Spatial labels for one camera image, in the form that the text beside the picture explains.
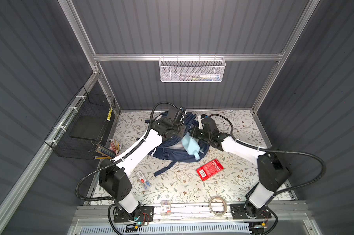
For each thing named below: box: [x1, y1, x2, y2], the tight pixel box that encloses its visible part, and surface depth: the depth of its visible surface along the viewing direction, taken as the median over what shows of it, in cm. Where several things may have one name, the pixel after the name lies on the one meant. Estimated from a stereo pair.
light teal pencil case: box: [180, 132, 201, 161], surface depth 85 cm
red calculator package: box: [196, 158, 224, 182], surface depth 90 cm
